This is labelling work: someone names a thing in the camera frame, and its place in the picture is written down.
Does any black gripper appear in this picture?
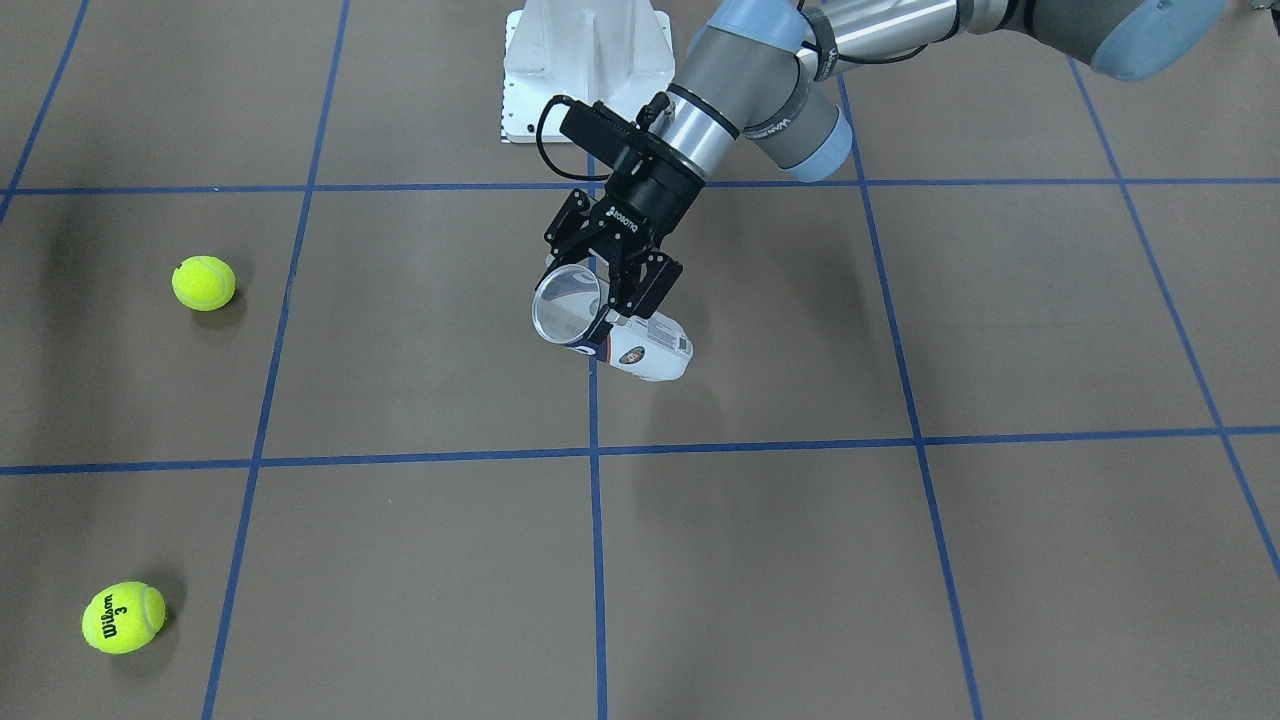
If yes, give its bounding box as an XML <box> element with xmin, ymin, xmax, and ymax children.
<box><xmin>544</xmin><ymin>129</ymin><xmax>707</xmax><ymax>345</ymax></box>

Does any clear tennis ball can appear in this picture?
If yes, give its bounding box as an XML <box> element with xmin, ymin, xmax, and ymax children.
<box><xmin>531</xmin><ymin>264</ymin><xmax>694</xmax><ymax>382</ymax></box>

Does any plain yellow tennis ball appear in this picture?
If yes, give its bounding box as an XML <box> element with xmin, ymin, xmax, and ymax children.
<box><xmin>172</xmin><ymin>255</ymin><xmax>236</xmax><ymax>313</ymax></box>

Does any tennis ball with Wilson logo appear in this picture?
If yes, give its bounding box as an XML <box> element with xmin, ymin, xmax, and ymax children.
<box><xmin>81</xmin><ymin>582</ymin><xmax>166</xmax><ymax>655</ymax></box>

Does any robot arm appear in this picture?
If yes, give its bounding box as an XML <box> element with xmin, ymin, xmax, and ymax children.
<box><xmin>532</xmin><ymin>1</ymin><xmax>1224</xmax><ymax>355</ymax></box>

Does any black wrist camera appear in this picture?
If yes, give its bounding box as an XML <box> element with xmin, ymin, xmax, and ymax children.
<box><xmin>556</xmin><ymin>96</ymin><xmax>640</xmax><ymax>167</ymax></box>

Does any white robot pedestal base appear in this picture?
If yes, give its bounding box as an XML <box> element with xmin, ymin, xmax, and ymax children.
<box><xmin>500</xmin><ymin>1</ymin><xmax>675</xmax><ymax>143</ymax></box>

